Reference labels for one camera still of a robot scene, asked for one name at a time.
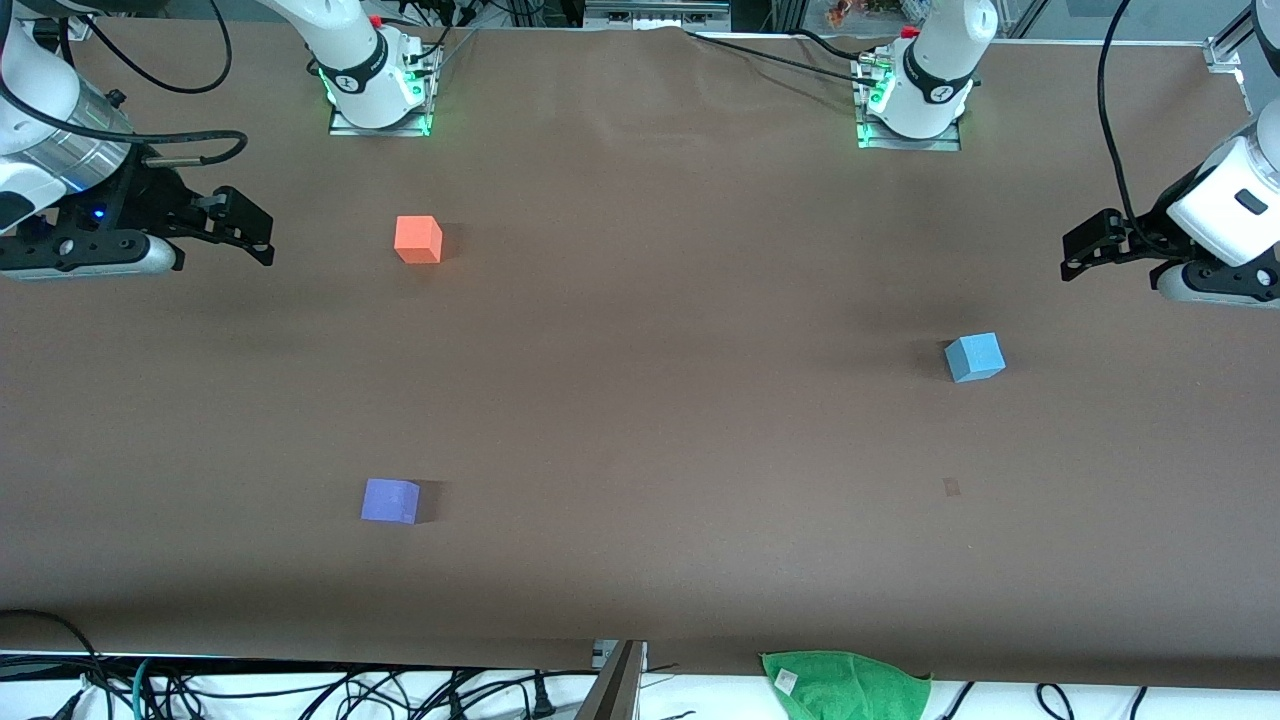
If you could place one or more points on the brown table cover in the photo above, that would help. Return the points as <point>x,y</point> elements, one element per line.
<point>640,400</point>

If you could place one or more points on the orange foam block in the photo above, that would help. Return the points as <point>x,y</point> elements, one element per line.
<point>417,240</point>

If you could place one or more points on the small white bracket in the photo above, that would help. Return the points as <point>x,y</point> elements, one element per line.
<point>600,652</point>

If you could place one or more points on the grey metal post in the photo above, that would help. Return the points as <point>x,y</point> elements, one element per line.
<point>615,690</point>

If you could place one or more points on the black power plug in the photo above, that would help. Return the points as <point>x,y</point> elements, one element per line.
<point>540,700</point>

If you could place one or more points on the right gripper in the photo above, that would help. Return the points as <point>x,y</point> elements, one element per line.
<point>150,203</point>

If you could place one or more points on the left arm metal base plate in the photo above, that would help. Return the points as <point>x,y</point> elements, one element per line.
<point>910,144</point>

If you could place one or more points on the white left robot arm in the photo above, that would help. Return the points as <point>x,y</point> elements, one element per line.
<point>935,60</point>

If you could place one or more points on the colourful small toys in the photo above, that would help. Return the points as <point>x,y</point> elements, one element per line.
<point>845,12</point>

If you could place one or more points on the green microfibre cloth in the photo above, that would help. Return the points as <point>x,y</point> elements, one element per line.
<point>850,690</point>

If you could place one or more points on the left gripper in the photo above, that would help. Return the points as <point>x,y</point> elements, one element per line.
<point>1143,235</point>

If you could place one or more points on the blue foam block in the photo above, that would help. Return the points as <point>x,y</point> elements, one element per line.
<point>975,358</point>

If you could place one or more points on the silver metal rail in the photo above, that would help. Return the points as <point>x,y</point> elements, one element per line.
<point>655,15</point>

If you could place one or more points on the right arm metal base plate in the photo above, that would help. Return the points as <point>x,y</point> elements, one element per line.
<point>380,131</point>

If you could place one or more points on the purple foam block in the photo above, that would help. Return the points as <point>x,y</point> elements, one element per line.
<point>390,502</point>

